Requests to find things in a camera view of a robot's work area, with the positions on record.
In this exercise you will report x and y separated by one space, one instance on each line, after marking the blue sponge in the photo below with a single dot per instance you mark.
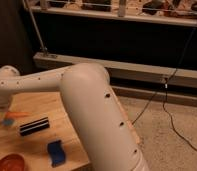
56 153

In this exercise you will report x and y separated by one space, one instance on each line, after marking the orange ceramic bowl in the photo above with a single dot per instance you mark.
12 162

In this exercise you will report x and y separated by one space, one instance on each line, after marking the grey metal pole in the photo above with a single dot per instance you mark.
42 45

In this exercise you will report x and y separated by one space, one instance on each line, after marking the orange carrot-like pepper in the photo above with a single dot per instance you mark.
15 115

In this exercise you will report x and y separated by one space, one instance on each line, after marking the cluttered wooden shelf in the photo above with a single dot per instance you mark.
149 11

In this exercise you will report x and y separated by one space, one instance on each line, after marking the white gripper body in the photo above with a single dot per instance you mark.
4 103

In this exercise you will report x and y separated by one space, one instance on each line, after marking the black white striped block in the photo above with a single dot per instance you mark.
34 126

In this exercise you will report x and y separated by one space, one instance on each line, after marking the blue ceramic cup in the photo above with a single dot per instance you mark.
7 122

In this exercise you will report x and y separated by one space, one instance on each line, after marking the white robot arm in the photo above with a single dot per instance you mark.
92 107

